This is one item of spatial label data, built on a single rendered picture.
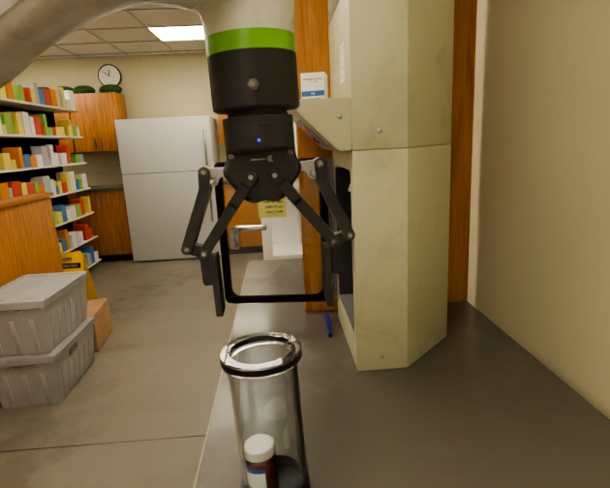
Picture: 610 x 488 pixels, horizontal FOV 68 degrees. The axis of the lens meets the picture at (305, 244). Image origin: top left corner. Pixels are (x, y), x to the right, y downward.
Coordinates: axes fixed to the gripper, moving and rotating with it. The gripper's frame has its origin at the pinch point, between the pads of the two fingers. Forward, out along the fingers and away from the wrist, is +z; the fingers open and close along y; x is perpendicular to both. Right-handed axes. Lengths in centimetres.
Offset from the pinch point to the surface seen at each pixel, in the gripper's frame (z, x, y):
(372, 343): 26.1, -38.0, -19.0
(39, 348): 86, -195, 139
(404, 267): 9.9, -37.9, -26.4
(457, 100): -25, -75, -53
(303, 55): -39, -75, -12
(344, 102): -23.7, -38.2, -15.7
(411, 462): 32.4, -9.1, -18.6
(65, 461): 123, -144, 110
